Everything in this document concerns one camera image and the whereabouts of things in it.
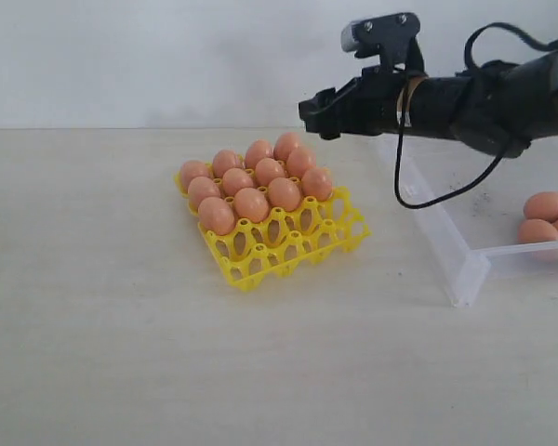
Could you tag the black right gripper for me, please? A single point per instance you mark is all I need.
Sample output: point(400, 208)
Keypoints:
point(368, 105)

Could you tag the clear plastic bin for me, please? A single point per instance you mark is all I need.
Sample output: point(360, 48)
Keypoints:
point(474, 236)

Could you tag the yellow plastic egg tray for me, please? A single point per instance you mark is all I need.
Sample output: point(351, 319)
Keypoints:
point(278, 244)

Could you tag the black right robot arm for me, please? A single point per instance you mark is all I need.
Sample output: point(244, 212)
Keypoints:
point(500, 109)

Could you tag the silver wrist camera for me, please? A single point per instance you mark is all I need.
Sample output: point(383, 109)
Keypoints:
point(392, 38)

